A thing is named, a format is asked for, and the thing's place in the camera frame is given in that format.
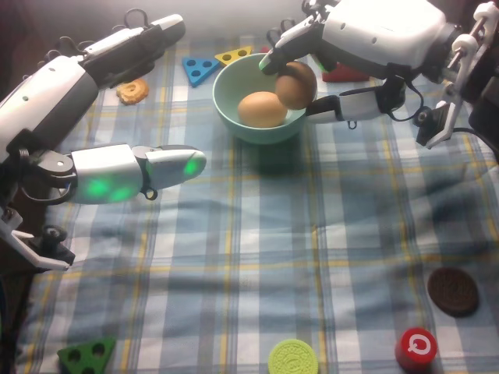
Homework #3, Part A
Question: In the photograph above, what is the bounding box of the blue triangle block with holes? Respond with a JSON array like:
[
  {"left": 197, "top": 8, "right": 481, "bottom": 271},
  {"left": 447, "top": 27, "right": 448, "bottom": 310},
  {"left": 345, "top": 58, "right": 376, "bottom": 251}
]
[{"left": 181, "top": 57, "right": 221, "bottom": 89}]

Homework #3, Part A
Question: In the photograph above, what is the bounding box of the blue plaid cloth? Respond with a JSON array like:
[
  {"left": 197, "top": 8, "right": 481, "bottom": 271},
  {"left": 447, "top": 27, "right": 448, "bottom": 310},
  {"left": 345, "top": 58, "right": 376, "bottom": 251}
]
[{"left": 17, "top": 25, "right": 499, "bottom": 374}]

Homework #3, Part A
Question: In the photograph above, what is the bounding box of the red cylinder with white logo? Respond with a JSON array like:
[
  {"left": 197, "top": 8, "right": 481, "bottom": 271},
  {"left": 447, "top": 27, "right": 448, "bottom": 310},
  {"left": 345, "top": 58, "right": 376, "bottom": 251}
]
[{"left": 394, "top": 326, "right": 438, "bottom": 371}]

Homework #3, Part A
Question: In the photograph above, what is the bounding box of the yellow flower biscuit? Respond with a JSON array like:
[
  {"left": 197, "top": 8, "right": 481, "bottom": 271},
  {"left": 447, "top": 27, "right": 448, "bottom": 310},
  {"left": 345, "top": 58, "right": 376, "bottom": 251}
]
[{"left": 115, "top": 77, "right": 150, "bottom": 106}]

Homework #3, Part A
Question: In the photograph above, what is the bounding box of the yellow triangle block with holes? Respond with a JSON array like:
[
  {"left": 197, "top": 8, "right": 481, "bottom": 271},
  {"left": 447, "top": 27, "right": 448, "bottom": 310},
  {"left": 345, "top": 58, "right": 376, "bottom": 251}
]
[{"left": 214, "top": 45, "right": 253, "bottom": 67}]

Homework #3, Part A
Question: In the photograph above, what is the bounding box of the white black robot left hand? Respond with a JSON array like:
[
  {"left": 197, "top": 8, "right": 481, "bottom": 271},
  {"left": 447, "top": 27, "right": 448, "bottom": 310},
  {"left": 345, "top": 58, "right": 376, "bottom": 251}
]
[{"left": 0, "top": 9, "right": 207, "bottom": 206}]

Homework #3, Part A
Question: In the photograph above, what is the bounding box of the teal bowl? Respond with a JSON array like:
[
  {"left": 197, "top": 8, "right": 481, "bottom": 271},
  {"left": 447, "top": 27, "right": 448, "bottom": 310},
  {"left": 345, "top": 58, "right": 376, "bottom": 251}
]
[{"left": 212, "top": 53, "right": 317, "bottom": 146}]

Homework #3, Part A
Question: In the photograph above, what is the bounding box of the red rectangular block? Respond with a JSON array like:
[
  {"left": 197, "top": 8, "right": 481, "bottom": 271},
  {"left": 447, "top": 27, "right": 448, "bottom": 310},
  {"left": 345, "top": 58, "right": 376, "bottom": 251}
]
[{"left": 321, "top": 61, "right": 371, "bottom": 83}]

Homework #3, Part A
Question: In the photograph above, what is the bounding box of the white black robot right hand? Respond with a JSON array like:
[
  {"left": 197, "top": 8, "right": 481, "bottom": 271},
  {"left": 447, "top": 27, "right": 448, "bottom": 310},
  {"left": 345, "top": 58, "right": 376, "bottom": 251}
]
[{"left": 258, "top": 0, "right": 448, "bottom": 129}]

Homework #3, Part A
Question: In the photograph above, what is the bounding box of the green triangle block with holes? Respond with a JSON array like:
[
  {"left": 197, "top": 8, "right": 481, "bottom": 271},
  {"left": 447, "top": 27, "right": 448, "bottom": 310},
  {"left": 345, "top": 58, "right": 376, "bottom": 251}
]
[{"left": 57, "top": 337, "right": 117, "bottom": 374}]

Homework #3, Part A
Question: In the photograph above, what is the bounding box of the brown egg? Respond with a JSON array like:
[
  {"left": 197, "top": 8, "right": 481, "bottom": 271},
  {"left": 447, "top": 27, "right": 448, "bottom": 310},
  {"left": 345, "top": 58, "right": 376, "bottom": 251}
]
[
  {"left": 237, "top": 91, "right": 288, "bottom": 128},
  {"left": 274, "top": 61, "right": 318, "bottom": 111}
]

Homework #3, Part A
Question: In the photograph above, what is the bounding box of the green sandwich cookie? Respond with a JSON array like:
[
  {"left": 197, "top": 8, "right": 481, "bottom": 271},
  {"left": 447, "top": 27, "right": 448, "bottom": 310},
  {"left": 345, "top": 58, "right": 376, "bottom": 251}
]
[{"left": 267, "top": 338, "right": 320, "bottom": 374}]

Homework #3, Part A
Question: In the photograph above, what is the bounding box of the brown sandwich cookie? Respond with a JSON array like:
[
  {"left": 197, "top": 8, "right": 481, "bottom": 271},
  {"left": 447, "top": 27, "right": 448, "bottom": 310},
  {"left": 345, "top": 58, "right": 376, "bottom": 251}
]
[{"left": 426, "top": 266, "right": 480, "bottom": 317}]

